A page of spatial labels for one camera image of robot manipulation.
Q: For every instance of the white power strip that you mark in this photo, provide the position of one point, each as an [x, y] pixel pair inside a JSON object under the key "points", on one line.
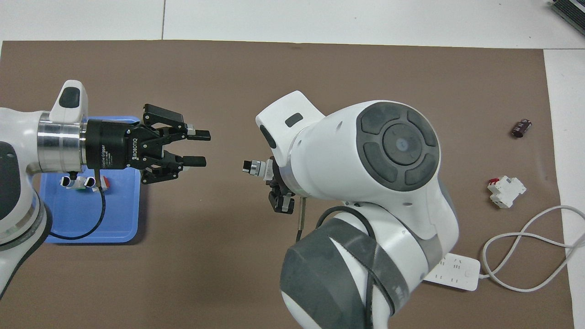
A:
{"points": [[457, 272]]}

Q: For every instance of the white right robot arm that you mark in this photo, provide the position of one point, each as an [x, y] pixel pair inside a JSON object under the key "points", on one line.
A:
{"points": [[388, 183]]}

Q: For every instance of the grey ribbed device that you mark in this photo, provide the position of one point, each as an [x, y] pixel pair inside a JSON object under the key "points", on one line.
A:
{"points": [[571, 9]]}

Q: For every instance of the small dark cylindrical capacitor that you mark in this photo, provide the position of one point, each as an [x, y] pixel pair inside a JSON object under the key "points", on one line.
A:
{"points": [[521, 128]]}

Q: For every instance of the white selector switch red base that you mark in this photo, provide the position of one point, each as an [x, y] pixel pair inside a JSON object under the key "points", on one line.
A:
{"points": [[103, 183]]}

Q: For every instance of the white selector switch green base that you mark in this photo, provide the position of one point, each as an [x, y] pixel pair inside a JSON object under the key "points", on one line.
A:
{"points": [[256, 168]]}

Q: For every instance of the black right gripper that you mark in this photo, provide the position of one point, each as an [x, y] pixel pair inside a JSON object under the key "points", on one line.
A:
{"points": [[273, 179]]}

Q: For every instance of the blue plastic tray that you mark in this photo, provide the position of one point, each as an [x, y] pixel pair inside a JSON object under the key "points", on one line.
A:
{"points": [[119, 205]]}

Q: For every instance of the small white selector switch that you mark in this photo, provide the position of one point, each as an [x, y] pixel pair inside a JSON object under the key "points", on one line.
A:
{"points": [[68, 183]]}

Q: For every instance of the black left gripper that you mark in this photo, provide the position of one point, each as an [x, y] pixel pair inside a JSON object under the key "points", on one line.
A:
{"points": [[109, 146]]}

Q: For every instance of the white circuit breaker red lever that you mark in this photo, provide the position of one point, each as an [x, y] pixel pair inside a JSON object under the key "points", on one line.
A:
{"points": [[506, 191]]}

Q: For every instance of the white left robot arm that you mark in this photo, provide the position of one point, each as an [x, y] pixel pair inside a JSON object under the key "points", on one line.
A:
{"points": [[18, 137]]}

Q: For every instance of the brown table mat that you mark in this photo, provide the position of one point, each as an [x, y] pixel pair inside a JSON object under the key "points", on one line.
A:
{"points": [[228, 91]]}

